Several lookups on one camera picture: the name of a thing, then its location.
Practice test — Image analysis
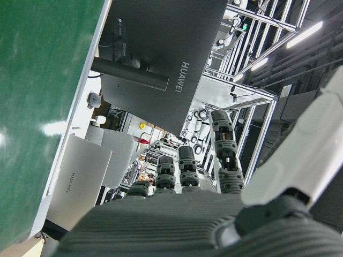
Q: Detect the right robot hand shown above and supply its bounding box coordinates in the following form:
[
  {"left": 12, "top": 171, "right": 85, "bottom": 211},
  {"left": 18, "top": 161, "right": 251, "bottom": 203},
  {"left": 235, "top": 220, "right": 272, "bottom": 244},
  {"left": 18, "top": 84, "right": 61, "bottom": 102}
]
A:
[{"left": 52, "top": 109, "right": 343, "bottom": 257}]

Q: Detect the silver Huawei laptop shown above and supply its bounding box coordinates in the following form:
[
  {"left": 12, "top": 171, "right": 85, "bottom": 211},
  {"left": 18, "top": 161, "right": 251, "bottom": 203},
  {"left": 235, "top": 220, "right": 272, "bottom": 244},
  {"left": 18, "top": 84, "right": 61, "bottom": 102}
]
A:
[{"left": 44, "top": 134, "right": 113, "bottom": 231}]

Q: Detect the white round desk device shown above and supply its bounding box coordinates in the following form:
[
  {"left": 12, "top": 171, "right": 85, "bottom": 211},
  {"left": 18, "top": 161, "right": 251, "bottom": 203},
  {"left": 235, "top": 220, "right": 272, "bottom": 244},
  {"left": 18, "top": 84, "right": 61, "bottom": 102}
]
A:
[{"left": 87, "top": 92, "right": 103, "bottom": 109}]

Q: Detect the dark Huawei monitor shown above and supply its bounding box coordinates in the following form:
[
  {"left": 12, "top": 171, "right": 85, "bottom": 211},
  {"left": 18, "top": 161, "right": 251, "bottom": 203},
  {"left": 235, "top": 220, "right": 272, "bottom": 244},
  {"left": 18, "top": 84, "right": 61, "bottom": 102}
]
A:
[{"left": 90, "top": 0, "right": 229, "bottom": 138}]

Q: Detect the long ceiling light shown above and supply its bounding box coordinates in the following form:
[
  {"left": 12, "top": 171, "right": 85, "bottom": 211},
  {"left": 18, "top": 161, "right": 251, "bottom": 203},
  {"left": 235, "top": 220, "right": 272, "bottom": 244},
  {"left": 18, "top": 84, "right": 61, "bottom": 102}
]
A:
[
  {"left": 285, "top": 20, "right": 324, "bottom": 49},
  {"left": 250, "top": 57, "right": 269, "bottom": 72}
]

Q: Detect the green conveyor belt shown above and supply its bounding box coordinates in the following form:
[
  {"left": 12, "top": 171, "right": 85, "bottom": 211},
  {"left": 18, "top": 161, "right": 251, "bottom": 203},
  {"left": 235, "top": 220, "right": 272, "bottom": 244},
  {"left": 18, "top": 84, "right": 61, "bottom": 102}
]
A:
[{"left": 0, "top": 0, "right": 106, "bottom": 251}]

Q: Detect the silver conveyor side rail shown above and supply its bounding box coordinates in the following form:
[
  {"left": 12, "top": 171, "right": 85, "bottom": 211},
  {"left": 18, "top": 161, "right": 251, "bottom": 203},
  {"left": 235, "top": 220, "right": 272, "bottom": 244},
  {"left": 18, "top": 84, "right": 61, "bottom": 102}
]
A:
[{"left": 28, "top": 0, "right": 113, "bottom": 239}]

